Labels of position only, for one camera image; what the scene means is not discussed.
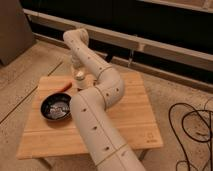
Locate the grey wall rail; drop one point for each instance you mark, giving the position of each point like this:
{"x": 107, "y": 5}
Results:
{"x": 162, "y": 50}

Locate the grey cabinet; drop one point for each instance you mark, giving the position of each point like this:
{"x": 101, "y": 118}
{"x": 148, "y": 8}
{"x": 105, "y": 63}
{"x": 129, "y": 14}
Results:
{"x": 15, "y": 33}

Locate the black frying pan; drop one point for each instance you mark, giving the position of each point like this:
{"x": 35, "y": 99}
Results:
{"x": 56, "y": 107}

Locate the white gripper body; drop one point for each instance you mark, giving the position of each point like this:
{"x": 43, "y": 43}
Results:
{"x": 77, "y": 66}

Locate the wooden table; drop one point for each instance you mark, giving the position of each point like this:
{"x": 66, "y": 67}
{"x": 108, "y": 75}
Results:
{"x": 132, "y": 116}

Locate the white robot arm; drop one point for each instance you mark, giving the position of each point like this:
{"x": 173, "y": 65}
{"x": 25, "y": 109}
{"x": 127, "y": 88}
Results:
{"x": 108, "y": 149}

